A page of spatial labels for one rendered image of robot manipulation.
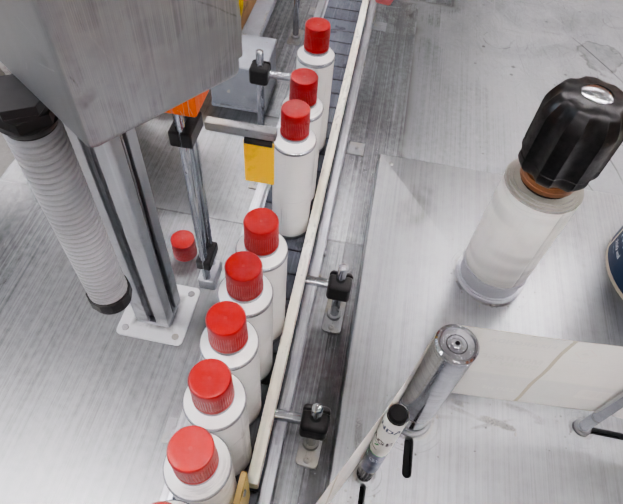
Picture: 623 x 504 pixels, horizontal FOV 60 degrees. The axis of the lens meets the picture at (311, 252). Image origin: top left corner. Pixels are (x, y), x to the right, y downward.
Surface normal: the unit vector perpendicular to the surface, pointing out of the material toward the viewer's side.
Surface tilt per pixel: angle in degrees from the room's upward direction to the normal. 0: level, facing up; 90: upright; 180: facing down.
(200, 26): 90
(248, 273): 2
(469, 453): 0
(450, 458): 0
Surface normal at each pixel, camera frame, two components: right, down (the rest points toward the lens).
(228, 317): 0.01, -0.59
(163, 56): 0.70, 0.60
